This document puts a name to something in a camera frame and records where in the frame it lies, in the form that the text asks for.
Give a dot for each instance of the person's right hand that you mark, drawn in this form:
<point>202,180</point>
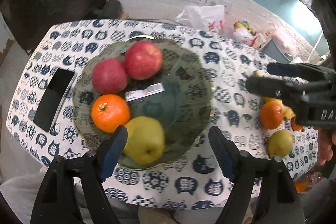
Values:
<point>326,141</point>

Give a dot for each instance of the white plastic bag red print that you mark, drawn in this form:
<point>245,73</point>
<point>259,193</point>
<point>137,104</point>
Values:
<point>205,18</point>

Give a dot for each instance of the red apple lower left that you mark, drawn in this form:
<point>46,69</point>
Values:
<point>109,77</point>

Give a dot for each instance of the dark glass fruit plate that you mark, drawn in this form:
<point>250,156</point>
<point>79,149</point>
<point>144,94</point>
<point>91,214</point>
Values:
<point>183,108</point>

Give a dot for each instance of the yellow green apple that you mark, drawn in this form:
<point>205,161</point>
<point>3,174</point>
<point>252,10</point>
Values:
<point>146,140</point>

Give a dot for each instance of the black smartphone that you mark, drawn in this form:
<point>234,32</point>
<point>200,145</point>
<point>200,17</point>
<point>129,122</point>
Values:
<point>52,98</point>

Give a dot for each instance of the small orange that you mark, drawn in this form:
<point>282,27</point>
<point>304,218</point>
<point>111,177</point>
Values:
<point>295,126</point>

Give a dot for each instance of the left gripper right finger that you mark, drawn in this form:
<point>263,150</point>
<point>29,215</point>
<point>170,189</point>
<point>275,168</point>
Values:
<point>278,201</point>

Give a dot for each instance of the red apple upper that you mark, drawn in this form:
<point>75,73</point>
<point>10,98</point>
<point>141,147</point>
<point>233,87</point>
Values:
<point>143,60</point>

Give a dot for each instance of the large orange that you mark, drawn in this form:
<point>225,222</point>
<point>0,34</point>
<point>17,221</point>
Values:
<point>271,114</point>

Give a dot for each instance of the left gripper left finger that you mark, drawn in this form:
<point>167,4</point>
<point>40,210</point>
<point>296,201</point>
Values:
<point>56,200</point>

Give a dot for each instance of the colourful snack bag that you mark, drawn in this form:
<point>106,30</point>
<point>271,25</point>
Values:
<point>243,33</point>

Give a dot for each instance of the yellow banana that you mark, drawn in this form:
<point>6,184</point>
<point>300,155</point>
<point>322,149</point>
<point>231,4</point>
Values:
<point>287,111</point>

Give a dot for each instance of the green yellow pear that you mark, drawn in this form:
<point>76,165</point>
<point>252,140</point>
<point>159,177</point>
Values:
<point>280,143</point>

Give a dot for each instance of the red apple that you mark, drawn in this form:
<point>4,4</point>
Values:
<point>143,60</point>
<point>109,77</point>

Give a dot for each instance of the white barcode label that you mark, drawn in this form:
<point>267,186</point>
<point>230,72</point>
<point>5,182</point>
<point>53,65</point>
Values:
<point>138,94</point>

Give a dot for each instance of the grey trash bin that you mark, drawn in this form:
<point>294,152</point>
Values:
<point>272,50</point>

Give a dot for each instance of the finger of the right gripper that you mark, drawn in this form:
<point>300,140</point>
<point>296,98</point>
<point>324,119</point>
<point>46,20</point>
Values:
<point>273,88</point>
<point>304,71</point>

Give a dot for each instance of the orange with stem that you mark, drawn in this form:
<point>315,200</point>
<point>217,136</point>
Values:
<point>110,111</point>

